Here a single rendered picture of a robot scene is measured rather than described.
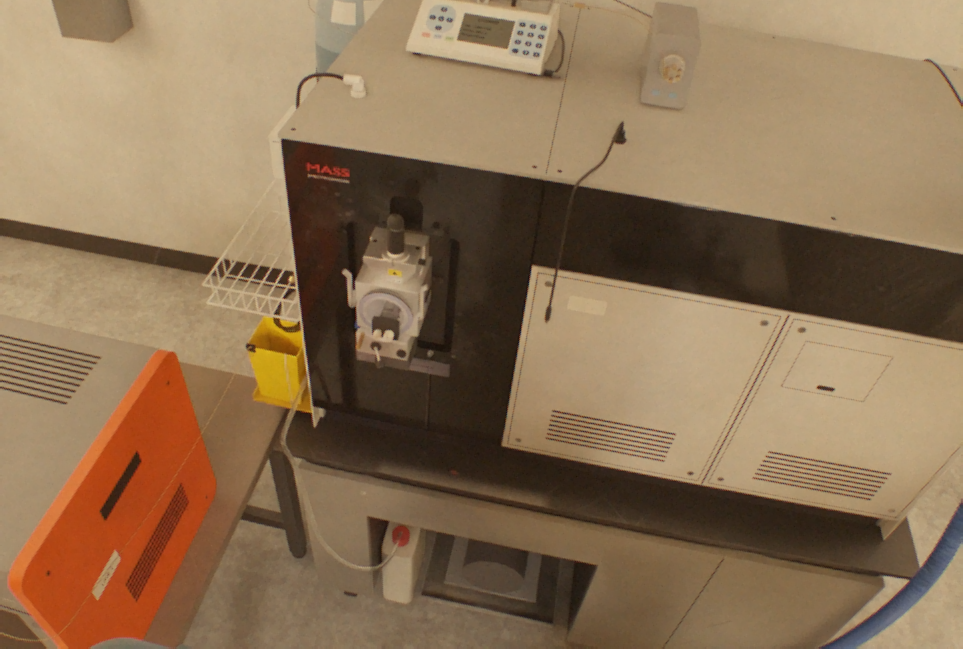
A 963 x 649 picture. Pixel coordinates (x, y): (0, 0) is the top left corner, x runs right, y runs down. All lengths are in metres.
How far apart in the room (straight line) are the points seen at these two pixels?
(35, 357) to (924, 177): 1.43
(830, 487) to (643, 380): 0.45
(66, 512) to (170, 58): 1.80
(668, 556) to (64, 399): 1.17
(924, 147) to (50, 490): 1.44
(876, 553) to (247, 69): 2.16
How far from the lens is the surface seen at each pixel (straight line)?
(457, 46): 1.32
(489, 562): 2.00
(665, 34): 1.22
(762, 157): 1.20
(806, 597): 1.76
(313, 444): 1.56
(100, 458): 1.13
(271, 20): 2.39
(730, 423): 1.37
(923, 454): 1.49
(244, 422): 1.65
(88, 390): 1.22
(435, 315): 1.25
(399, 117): 1.15
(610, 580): 1.72
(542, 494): 1.50
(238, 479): 1.57
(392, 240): 1.07
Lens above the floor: 1.99
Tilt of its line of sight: 43 degrees down
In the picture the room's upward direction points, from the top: 4 degrees clockwise
